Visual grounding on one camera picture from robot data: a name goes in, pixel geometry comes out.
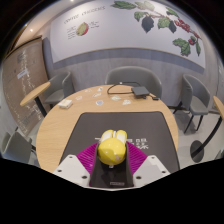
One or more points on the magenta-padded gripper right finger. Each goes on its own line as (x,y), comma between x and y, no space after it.
(150,168)

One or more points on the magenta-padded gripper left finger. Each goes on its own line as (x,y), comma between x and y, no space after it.
(71,166)

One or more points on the black mouse pad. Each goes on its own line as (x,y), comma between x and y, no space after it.
(100,121)

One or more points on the grey upholstered chair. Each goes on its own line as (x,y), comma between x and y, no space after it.
(61,88)
(15,148)
(196,98)
(133,75)

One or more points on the small white box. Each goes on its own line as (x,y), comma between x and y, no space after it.
(65,104)

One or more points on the small white card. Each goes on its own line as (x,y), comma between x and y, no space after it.
(96,95)
(126,102)
(79,98)
(88,90)
(115,98)
(100,89)

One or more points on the small round white sticker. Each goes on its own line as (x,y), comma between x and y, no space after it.
(99,103)

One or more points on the black hub device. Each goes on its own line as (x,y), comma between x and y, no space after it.
(140,91)

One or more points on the round wooden side table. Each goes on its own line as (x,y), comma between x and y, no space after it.
(33,95)
(218,106)

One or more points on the brown printed wall board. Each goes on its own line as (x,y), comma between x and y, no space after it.
(20,76)

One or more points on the white coffee plant wall mural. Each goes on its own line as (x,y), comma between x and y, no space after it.
(126,30)

